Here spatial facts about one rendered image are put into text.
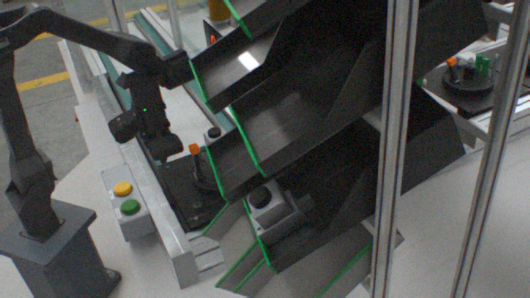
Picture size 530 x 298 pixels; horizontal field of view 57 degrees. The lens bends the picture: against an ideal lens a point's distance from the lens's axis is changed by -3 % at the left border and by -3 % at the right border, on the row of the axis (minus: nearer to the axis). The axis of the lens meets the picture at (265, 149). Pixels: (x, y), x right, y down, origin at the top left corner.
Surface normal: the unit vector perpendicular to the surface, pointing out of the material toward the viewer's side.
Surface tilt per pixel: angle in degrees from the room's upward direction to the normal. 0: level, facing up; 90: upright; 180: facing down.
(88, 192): 0
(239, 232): 45
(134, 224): 90
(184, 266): 90
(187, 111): 0
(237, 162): 25
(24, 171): 60
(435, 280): 0
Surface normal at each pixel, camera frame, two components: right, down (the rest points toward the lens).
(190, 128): -0.08, -0.80
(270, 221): 0.28, 0.56
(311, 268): -0.74, -0.40
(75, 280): 0.92, 0.16
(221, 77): -0.48, -0.62
